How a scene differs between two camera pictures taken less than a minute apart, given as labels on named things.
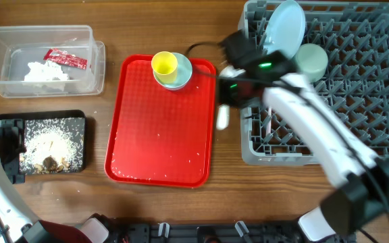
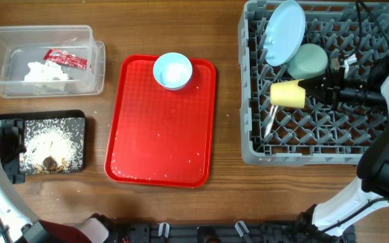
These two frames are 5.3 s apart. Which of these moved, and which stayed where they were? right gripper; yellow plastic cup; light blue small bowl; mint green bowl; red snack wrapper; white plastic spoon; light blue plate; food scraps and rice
Moved: yellow plastic cup; right gripper; white plastic spoon
Stayed: light blue plate; red snack wrapper; mint green bowl; light blue small bowl; food scraps and rice
